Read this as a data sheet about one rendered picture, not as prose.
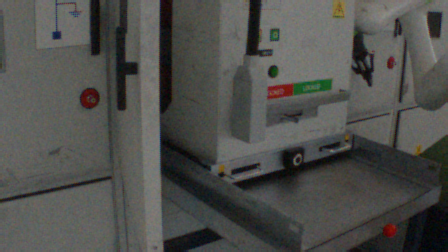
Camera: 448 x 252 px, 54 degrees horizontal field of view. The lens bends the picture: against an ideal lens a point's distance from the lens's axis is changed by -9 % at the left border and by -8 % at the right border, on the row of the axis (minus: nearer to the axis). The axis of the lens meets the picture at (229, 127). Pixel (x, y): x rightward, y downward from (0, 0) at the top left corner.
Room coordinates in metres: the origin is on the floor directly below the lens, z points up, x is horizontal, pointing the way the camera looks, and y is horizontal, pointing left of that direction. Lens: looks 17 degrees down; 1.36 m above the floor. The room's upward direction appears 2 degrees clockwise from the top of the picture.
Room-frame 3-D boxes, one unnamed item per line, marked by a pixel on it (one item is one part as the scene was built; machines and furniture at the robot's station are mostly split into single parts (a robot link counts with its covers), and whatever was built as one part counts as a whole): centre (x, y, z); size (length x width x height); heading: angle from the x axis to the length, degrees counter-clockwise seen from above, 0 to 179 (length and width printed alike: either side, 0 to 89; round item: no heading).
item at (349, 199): (1.25, -0.17, 0.82); 0.68 x 0.62 x 0.06; 37
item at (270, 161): (1.26, -0.16, 0.90); 0.54 x 0.05 x 0.06; 127
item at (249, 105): (1.07, -0.04, 1.09); 0.08 x 0.05 x 0.17; 37
